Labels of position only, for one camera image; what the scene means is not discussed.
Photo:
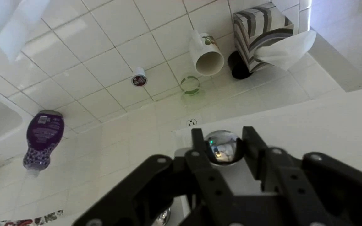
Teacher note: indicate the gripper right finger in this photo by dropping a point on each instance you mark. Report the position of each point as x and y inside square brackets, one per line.
[319, 182]

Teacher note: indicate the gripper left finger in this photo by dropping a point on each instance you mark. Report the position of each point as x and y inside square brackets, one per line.
[156, 182]

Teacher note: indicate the silver round cabinet knob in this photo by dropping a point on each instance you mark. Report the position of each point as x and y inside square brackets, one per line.
[223, 147]
[163, 217]

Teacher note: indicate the white cabinet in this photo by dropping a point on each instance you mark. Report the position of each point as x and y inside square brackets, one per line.
[325, 131]

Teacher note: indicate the white cabinet door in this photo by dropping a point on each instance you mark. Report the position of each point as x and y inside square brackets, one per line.
[309, 125]

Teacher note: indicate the clear glass with green band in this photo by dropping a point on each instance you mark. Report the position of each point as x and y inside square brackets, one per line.
[189, 85]

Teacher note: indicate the coffee pod with dark lid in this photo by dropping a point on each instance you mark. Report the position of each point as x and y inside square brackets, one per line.
[139, 79]

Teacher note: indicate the purple soap bottle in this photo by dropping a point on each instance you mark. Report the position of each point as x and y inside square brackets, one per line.
[44, 135]

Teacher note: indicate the colourful printed packet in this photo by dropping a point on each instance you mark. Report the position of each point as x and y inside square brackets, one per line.
[30, 219]

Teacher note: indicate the white mug with olive print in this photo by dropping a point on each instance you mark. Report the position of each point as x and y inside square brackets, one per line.
[207, 56]

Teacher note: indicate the black round cup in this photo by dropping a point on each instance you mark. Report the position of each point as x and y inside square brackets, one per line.
[237, 67]

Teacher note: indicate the grey striped tissue box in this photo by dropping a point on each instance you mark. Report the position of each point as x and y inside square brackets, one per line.
[259, 31]

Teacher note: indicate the white paper towel roll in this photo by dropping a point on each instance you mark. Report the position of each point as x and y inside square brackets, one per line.
[8, 28]

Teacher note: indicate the white wall socket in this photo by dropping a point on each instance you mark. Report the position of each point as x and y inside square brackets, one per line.
[192, 122]

